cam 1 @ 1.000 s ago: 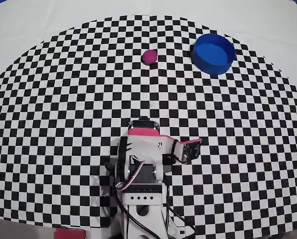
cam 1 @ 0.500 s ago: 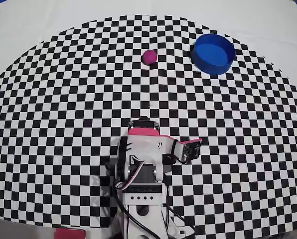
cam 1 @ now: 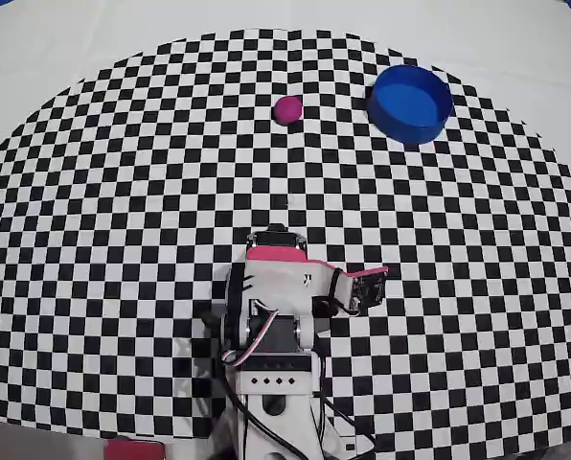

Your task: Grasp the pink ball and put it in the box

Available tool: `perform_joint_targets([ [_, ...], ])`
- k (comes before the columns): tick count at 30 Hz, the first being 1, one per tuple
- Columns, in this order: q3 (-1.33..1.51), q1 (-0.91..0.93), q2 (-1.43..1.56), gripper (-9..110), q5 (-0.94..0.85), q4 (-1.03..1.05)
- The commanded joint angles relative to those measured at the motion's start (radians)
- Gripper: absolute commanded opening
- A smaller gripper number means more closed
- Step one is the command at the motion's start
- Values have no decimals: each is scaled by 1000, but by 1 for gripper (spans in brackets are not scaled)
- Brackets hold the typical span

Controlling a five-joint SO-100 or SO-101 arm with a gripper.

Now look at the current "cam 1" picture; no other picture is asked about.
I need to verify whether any white pink gripper body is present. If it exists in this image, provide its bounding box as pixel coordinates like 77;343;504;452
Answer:
245;228;308;263

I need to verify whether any pink faceted ball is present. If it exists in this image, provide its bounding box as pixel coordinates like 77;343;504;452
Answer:
272;95;304;127

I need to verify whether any blue round box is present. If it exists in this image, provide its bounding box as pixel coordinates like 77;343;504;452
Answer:
365;64;455;147

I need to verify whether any black white checkered mat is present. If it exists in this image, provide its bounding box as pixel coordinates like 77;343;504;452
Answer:
0;0;571;460

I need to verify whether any red flat case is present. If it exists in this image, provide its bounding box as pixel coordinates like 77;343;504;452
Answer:
103;438;168;460

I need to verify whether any black camera cable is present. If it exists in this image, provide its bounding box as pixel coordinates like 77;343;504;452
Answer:
311;266;363;319

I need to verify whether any red white servo cable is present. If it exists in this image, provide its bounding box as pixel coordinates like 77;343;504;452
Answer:
220;306;280;369

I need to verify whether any wrist camera board with mount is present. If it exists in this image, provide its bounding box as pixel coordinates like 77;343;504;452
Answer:
307;261;390;318

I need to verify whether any thick black cable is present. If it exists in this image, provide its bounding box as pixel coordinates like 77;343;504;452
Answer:
216;363;325;460

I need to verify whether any thin black cable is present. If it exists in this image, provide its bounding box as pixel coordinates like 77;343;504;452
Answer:
313;390;378;445

